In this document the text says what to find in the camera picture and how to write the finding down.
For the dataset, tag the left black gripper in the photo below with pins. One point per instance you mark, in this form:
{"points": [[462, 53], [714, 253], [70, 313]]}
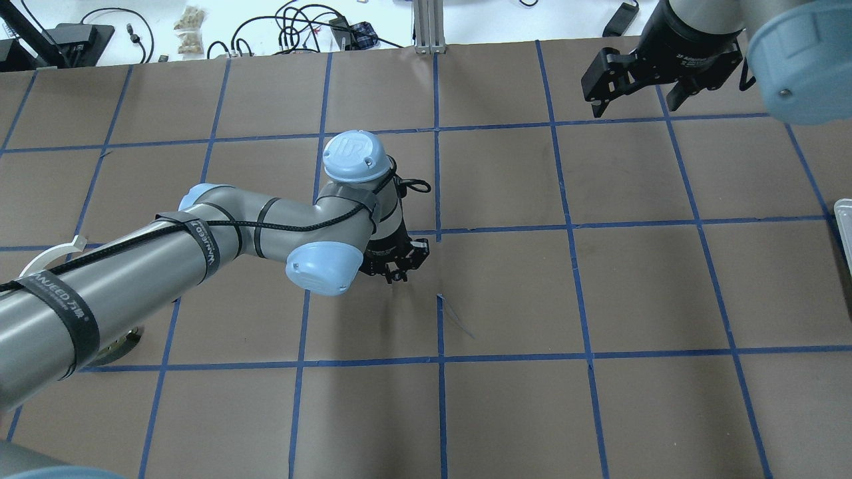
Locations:
{"points": [[390, 242]]}

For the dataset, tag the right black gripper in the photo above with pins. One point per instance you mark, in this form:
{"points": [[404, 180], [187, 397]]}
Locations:
{"points": [[689, 34]]}

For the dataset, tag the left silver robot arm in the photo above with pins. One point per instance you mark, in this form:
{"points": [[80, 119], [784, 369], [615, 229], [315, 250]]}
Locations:
{"points": [[56, 321]]}

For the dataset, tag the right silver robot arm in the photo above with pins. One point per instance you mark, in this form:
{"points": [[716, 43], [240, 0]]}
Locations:
{"points": [[796, 52]]}

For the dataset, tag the silver metal tray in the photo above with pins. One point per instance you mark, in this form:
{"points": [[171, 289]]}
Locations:
{"points": [[842, 212]]}

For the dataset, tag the black monitor stand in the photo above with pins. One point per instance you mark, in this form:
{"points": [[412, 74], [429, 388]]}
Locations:
{"points": [[31, 46]]}

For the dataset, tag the aluminium frame post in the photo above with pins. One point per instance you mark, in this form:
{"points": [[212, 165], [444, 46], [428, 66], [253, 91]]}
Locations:
{"points": [[428, 25]]}

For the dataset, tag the white curved plastic bracket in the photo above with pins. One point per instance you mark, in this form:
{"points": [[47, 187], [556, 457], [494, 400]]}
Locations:
{"points": [[53, 254]]}

